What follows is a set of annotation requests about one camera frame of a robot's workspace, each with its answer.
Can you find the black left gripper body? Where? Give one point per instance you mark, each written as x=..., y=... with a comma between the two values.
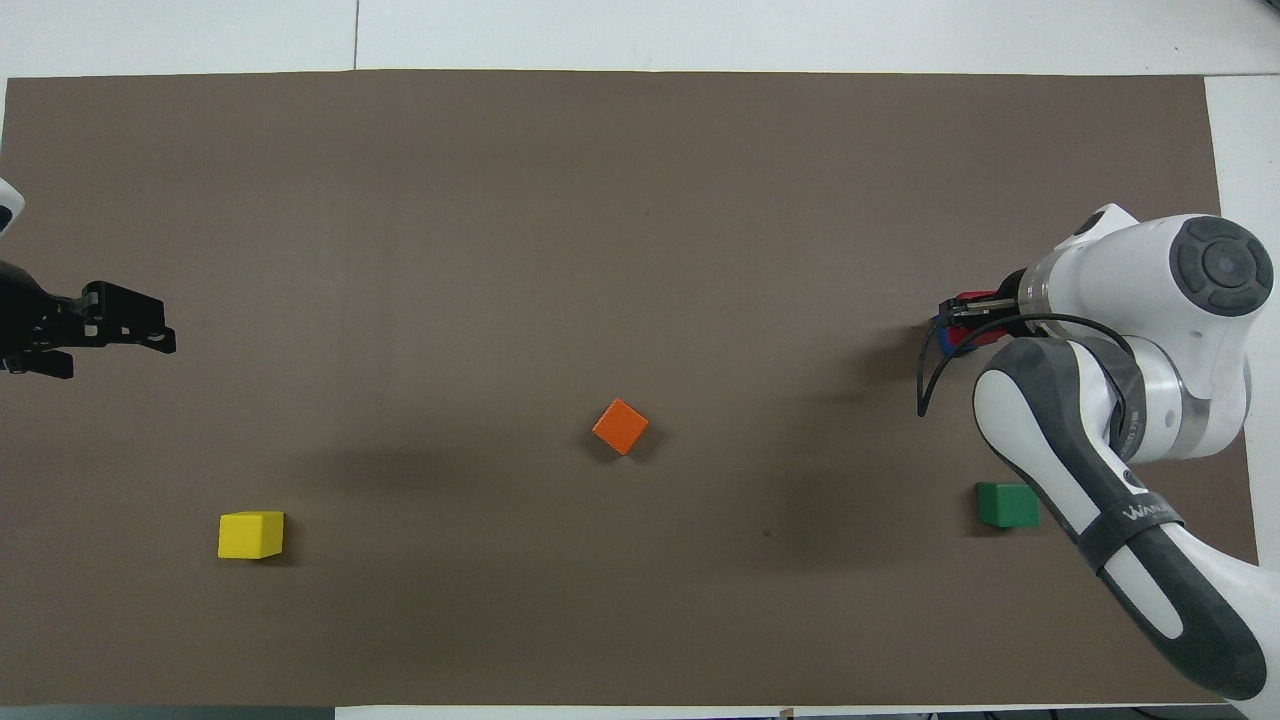
x=25, y=320

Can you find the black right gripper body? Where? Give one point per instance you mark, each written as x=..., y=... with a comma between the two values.
x=1015, y=310

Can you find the red cube block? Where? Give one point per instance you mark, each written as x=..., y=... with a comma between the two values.
x=978, y=338

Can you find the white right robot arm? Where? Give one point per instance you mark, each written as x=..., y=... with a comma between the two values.
x=1120, y=420

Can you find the blue cube block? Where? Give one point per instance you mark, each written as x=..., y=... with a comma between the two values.
x=947, y=338

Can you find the green cube block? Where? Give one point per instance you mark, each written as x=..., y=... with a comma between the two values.
x=1005, y=505

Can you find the yellow cube block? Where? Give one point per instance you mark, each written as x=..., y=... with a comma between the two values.
x=250, y=535

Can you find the orange cube block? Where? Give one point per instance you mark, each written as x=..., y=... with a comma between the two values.
x=620, y=426

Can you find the brown table mat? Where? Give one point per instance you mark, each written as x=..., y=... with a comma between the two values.
x=640, y=200

